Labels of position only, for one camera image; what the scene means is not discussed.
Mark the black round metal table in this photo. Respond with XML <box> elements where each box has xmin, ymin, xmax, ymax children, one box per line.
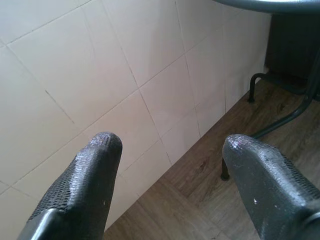
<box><xmin>213</xmin><ymin>0</ymin><xmax>320</xmax><ymax>181</ymax></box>

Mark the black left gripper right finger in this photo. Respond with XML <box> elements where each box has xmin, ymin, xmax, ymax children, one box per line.
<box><xmin>221</xmin><ymin>134</ymin><xmax>320</xmax><ymax>240</ymax></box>

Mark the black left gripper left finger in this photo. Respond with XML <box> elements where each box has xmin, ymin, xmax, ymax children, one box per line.
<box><xmin>14</xmin><ymin>131</ymin><xmax>124</xmax><ymax>240</ymax></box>

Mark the dark cabinet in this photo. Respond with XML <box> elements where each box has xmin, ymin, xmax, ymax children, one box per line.
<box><xmin>268</xmin><ymin>12</ymin><xmax>320</xmax><ymax>82</ymax></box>

